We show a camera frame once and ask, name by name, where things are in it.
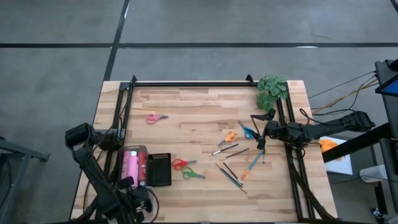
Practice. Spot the potted green striped plant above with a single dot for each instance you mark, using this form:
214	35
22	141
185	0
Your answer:
272	91

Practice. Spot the grey metal cart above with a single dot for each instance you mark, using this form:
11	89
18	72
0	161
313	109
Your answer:
18	152

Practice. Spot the black diagonal beam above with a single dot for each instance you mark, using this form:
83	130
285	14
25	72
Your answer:
357	143

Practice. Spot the black paintbrush silver end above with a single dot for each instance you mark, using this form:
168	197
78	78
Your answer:
233	174

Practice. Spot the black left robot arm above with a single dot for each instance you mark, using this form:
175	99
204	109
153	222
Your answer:
90	168

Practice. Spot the gold ferrule black paintbrush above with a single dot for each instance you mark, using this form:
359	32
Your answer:
234	154

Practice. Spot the red paint bottle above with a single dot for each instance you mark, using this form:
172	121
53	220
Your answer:
142	165

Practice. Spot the red scissors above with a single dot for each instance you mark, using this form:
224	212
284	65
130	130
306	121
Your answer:
178	164

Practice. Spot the pink scissors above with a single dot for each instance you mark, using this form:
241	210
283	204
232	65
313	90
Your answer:
154	119

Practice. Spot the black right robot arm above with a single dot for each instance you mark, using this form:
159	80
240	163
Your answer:
335	124

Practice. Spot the green scissors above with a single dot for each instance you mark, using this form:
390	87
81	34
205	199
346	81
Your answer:
187	173

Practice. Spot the orange object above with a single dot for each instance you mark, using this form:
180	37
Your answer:
329	145

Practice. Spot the white cylinder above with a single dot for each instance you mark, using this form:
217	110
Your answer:
374	174

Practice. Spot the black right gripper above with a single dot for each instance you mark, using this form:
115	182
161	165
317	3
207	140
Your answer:
273	130

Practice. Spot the black caster wheel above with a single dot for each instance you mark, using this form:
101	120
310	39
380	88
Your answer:
378	215

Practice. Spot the short silver ferrule paintbrush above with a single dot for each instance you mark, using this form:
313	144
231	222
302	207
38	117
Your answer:
263	157

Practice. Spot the white sheet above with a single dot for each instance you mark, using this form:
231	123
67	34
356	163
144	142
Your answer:
342	165

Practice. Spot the blue screen tablet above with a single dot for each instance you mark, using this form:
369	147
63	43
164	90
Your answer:
388	87

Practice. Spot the silver ferrule black paintbrush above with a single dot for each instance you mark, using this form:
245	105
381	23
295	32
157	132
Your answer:
225	150

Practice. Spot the black equipment stand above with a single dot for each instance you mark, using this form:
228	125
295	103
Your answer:
388	118

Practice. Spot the orange scissors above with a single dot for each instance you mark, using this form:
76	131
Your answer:
231	136

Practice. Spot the black mesh basket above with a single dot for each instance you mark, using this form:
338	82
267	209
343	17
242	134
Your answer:
159	171

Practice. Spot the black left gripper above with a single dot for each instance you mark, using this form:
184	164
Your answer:
136	199

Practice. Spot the long dark blue paintbrush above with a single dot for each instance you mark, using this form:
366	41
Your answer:
231	179

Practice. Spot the blue scissors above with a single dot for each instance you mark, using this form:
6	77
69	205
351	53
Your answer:
248	133

